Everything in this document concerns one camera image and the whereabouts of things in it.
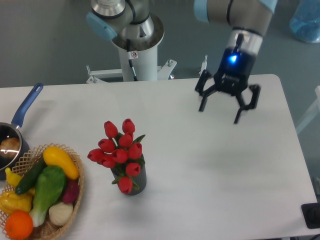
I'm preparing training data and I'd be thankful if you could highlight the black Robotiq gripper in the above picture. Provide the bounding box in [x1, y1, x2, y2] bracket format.
[194, 47, 262, 125]

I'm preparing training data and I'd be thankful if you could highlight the red tulip bouquet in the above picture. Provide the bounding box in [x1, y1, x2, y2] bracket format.
[87, 118, 147, 195]

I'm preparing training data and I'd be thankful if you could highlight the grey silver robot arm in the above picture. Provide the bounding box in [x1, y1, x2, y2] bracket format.
[86, 0, 277, 114]

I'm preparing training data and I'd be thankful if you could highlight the dark grey ribbed vase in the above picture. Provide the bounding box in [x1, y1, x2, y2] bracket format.
[111, 154, 147, 196]

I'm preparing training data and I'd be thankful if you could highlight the blue transparent water bottle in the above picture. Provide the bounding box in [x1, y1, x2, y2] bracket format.
[289, 0, 320, 43]

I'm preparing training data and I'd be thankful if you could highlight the black device at edge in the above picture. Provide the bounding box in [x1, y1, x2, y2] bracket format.
[301, 202, 320, 229]

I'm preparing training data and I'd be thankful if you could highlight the yellow squash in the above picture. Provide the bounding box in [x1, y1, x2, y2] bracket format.
[43, 146, 80, 180]

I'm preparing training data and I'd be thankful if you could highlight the purple red radish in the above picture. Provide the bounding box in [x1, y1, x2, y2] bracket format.
[61, 180, 80, 204]

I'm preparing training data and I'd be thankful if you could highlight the green bok choy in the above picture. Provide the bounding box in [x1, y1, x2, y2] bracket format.
[29, 165, 67, 228]

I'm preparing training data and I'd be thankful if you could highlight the white garlic bulb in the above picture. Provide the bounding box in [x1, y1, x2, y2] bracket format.
[48, 202, 73, 226]

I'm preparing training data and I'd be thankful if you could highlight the dark green cucumber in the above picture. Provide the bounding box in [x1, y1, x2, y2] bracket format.
[15, 157, 47, 195]

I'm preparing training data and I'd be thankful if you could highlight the woven wicker basket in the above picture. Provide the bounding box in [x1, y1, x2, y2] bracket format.
[0, 143, 85, 240]

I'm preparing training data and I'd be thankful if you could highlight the brown bread roll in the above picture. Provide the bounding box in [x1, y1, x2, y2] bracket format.
[0, 137, 20, 159]

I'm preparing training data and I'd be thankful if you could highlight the small yellow banana pepper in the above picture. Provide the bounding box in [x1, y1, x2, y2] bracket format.
[5, 167, 36, 197]

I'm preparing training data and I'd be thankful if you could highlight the yellow bell pepper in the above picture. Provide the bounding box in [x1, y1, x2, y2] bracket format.
[0, 190, 33, 215]

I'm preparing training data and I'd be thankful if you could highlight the orange fruit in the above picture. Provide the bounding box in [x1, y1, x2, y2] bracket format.
[4, 210, 34, 240]

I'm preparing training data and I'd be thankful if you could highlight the white metal base frame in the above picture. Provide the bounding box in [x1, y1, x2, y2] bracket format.
[86, 57, 177, 84]

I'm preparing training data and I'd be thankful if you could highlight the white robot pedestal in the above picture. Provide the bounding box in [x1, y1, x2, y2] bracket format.
[112, 13, 165, 82]

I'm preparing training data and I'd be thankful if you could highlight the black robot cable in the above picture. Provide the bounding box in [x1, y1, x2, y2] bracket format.
[126, 38, 139, 82]

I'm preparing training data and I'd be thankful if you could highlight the blue handled saucepan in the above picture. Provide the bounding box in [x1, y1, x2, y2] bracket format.
[0, 83, 44, 181]

